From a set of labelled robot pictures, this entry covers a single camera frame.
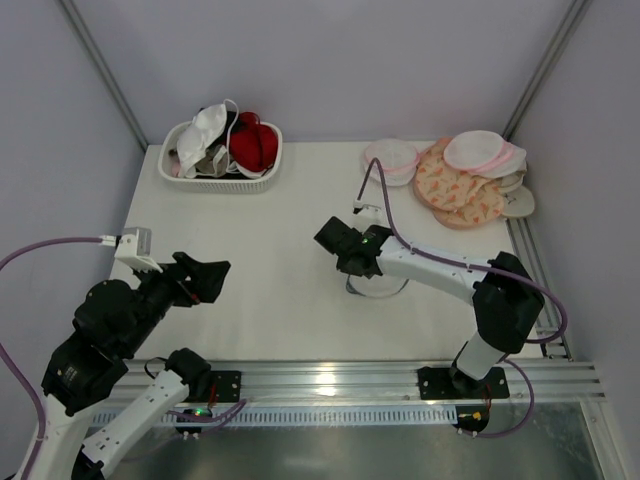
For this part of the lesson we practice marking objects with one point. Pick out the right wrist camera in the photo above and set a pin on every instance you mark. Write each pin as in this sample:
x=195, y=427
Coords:
x=366, y=209

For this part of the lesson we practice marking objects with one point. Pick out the red bra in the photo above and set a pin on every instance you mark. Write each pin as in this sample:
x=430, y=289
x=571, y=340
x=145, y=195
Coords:
x=253, y=145

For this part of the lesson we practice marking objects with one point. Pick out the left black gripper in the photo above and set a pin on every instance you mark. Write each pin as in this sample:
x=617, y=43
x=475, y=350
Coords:
x=186, y=282

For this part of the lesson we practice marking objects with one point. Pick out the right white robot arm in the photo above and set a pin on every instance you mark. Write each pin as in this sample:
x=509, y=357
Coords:
x=504, y=300

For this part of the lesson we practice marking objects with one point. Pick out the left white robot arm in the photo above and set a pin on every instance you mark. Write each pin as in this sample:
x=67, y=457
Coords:
x=109, y=327

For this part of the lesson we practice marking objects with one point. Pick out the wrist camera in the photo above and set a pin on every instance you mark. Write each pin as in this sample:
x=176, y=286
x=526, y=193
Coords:
x=366, y=209
x=134, y=250

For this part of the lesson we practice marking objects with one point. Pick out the grey bra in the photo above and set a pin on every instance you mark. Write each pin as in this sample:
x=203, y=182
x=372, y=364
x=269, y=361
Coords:
x=214, y=162

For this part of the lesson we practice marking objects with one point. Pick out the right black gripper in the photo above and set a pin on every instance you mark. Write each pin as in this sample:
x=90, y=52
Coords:
x=342, y=248

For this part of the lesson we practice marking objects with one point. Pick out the white satin bra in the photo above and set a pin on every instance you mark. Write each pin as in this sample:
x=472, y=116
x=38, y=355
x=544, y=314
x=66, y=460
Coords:
x=208, y=125

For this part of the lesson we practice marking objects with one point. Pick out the beige laundry bag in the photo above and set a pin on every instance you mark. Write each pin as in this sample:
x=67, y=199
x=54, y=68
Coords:
x=519, y=201

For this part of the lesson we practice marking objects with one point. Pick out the orange patterned laundry bag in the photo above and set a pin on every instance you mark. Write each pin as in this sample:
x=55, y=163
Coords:
x=457, y=199

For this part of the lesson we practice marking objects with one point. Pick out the white plastic basket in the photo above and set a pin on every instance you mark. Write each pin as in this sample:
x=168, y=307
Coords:
x=216, y=186

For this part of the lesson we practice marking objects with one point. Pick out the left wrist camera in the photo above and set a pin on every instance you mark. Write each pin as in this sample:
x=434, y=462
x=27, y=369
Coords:
x=134, y=250

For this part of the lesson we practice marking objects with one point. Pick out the aluminium mounting rail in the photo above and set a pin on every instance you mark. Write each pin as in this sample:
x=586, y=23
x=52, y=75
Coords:
x=377, y=381

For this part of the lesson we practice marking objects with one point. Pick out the pink trimmed mesh bag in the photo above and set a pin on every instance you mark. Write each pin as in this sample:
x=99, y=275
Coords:
x=398, y=159

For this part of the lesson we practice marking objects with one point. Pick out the white cable duct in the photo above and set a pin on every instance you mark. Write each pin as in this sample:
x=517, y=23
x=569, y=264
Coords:
x=254, y=415

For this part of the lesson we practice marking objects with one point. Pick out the white pink mesh bag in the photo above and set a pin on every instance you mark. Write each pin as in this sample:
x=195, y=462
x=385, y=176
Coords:
x=484, y=153

